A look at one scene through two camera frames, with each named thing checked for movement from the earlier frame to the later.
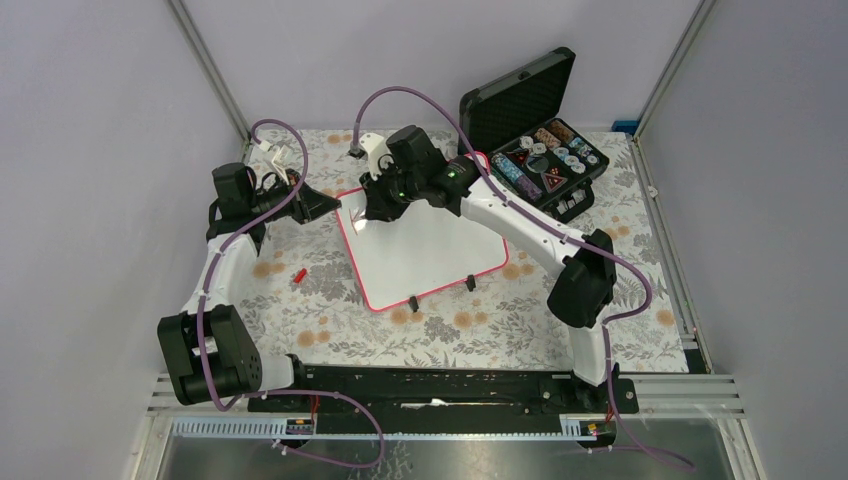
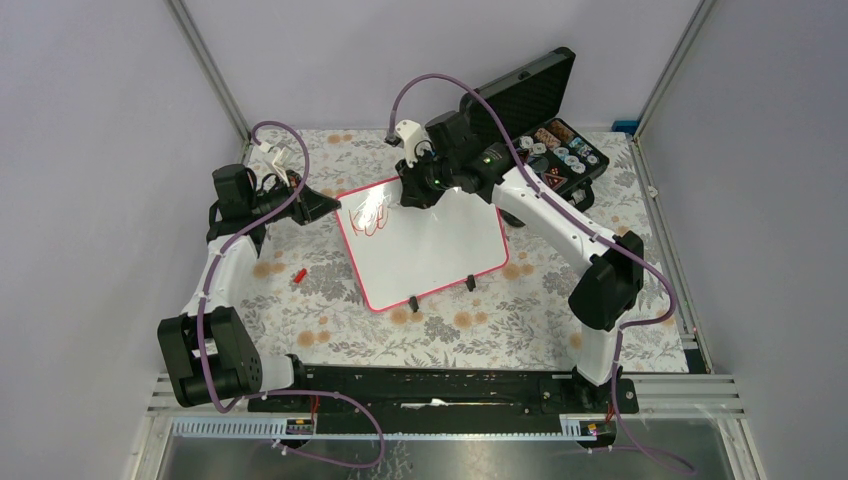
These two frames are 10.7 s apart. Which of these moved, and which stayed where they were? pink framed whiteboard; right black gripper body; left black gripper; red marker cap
Moved: right black gripper body
Stayed: left black gripper; red marker cap; pink framed whiteboard
